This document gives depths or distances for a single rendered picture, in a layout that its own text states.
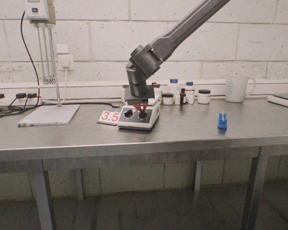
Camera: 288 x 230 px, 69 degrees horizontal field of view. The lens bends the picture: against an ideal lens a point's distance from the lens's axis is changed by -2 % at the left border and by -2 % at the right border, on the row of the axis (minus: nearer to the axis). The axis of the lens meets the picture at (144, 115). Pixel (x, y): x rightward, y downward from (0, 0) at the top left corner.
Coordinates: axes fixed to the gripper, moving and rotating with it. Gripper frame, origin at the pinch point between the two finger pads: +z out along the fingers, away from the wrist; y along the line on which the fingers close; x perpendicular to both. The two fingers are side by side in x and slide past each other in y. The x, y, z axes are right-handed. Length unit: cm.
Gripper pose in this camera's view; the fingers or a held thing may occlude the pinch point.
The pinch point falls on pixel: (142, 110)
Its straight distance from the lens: 78.8
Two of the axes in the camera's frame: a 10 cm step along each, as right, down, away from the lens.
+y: -9.9, 1.0, 0.6
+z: 1.1, 6.9, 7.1
